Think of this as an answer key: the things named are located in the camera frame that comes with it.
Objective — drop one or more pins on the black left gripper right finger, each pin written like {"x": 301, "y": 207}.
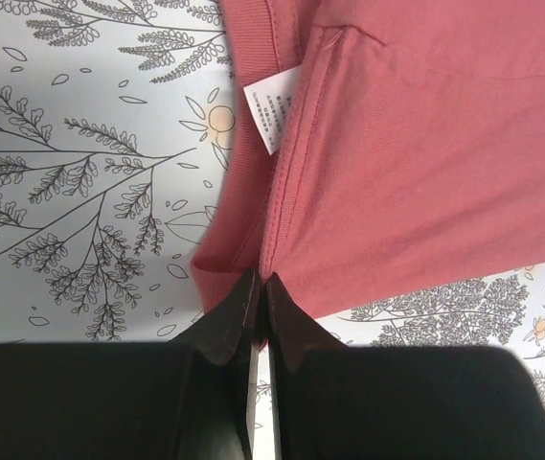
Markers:
{"x": 333, "y": 401}

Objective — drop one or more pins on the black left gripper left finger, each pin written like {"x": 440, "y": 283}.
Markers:
{"x": 187, "y": 398}

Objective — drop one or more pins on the pink t shirt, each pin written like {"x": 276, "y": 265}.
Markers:
{"x": 413, "y": 156}

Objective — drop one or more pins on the floral patterned table mat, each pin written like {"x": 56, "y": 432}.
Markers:
{"x": 116, "y": 126}

